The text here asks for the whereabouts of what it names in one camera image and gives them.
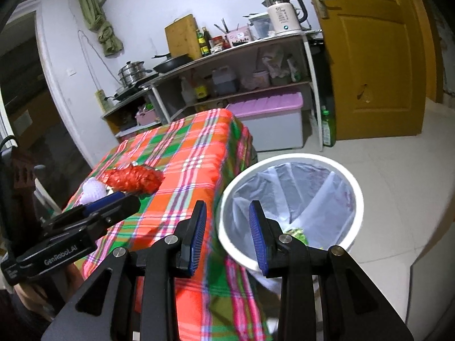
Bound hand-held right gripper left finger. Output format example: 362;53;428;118
41;200;207;341

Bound pink plastic jar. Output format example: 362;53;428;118
251;70;270;89

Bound white metal shelf rack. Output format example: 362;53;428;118
137;30;325;151

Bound pink basin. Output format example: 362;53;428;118
135;105;159;126

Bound clear lidded container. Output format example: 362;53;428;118
248;12;274;39

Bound crumpled plastic bags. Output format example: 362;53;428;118
261;48;303;86

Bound green plastic bottle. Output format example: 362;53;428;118
320;106;336;148

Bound clear plastic bin liner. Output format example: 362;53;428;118
227;161;358;292

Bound green hanging cloth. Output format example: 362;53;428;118
77;0;124;57

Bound white electric kettle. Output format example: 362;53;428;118
262;0;308;37

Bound red wrapper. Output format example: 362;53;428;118
101;165;165;196

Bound black gas stove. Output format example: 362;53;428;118
105;78;159;102

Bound purple-lid storage box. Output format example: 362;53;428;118
226;92;304;153

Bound wooden cutting board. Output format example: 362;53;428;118
164;14;203;61

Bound grey refrigerator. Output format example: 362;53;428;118
409;227;455;341

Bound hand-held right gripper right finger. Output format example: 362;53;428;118
249;200;415;341

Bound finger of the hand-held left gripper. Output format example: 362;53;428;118
80;192;126;214
87;195;142;227

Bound plaid tablecloth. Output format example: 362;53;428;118
62;108;274;341

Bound steel steamer pot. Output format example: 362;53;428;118
117;61;153;86

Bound yellow wooden door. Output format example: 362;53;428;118
300;0;432;142

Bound person's left hand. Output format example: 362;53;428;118
12;266;84;315

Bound green wrapper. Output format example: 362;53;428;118
288;228;310;246

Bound pink utensil box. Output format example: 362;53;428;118
226;26;254;47

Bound red-lid seasoning jars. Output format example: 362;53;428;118
210;36;231;52

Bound black frying pan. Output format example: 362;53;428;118
151;53;195;72

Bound brass door handle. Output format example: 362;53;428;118
311;0;338;19

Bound yellow door frame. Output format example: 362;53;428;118
402;0;446;104

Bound white round trash bin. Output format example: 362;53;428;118
217;153;365;292

